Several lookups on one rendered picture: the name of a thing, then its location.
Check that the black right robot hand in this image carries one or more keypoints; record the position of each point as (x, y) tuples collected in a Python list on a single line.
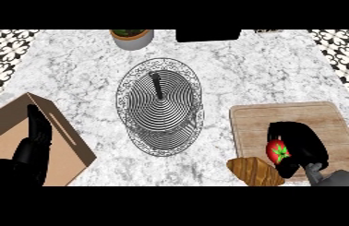
[(302, 143)]

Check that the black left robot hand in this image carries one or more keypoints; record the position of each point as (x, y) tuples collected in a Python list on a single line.
[(34, 143)]

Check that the red tomato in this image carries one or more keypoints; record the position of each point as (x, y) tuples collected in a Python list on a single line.
[(277, 151)]

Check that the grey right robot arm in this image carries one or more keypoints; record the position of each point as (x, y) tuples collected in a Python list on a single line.
[(327, 176)]

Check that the pale wooden cutting board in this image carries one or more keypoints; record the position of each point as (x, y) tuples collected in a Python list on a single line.
[(281, 119)]

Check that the brown wooden drawer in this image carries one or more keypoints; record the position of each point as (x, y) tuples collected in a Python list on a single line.
[(60, 143)]

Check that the brown croissant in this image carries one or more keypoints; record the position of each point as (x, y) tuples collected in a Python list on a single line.
[(255, 172)]

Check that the grey plant pot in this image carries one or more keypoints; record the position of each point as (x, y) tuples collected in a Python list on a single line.
[(132, 39)]

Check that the black appliance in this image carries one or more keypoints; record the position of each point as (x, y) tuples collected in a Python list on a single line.
[(207, 35)]

